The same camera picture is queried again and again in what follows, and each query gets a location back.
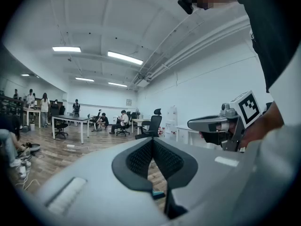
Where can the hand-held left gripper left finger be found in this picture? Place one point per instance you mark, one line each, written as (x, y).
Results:
(94, 185)

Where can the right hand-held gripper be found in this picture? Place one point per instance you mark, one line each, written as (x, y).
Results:
(249, 109)

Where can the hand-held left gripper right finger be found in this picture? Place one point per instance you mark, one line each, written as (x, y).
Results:
(211, 173)

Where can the person's right forearm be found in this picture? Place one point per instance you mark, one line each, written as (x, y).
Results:
(265, 123)

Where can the white water dispenser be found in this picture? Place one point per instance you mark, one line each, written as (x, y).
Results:
(171, 128)

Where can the plastic-wrapped water bottle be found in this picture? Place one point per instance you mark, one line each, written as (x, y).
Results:
(172, 114)

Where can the white power strip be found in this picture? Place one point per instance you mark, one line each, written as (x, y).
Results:
(70, 146)

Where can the black mesh headrest chair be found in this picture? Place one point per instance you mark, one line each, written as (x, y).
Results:
(154, 122)

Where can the black chair raised headrest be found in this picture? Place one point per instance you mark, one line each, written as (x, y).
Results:
(97, 119)

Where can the light wooden desk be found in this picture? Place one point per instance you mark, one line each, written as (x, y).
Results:
(141, 119)

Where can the dark oval device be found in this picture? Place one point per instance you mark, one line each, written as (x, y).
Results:
(35, 147)

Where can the dark-top table white legs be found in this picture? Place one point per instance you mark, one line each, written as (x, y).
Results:
(70, 118)

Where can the white charger cluster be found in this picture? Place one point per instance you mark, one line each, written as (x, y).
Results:
(23, 171)

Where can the black standing fan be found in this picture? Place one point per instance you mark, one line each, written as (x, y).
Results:
(137, 110)

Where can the white ceiling air unit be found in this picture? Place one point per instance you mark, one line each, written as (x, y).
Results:
(143, 82)

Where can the white bin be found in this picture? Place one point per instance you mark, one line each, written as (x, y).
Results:
(31, 126)

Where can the white ceiling pipes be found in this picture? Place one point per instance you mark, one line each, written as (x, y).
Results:
(207, 41)

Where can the light desk white legs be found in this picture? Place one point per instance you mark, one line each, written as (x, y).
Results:
(31, 110)

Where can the ceiling light panel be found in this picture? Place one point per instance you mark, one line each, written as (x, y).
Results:
(25, 75)
(84, 79)
(66, 49)
(125, 57)
(117, 84)

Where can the person's black shirt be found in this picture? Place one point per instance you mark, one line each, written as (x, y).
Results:
(270, 32)

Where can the wall poster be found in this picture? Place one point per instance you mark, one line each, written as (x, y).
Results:
(129, 102)

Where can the black head-mounted camera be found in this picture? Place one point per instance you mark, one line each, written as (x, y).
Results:
(185, 2)

